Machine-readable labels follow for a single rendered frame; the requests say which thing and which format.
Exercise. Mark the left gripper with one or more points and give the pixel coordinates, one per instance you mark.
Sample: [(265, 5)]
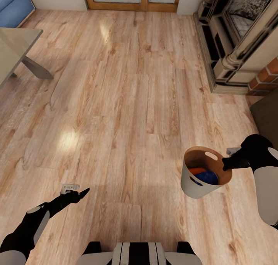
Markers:
[(71, 197)]

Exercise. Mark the can of soda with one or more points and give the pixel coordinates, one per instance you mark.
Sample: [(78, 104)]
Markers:
[(196, 171), (208, 177)]

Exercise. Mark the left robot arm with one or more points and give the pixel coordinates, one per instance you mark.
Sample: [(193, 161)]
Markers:
[(16, 246)]

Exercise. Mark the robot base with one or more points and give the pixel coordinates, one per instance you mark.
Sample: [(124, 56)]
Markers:
[(183, 256)]

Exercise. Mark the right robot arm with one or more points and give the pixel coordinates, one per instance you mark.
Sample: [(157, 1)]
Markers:
[(258, 153)]

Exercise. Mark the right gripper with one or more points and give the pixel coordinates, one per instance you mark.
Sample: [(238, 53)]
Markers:
[(234, 162)]

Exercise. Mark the trash can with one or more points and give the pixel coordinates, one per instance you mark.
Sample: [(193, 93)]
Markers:
[(195, 157)]

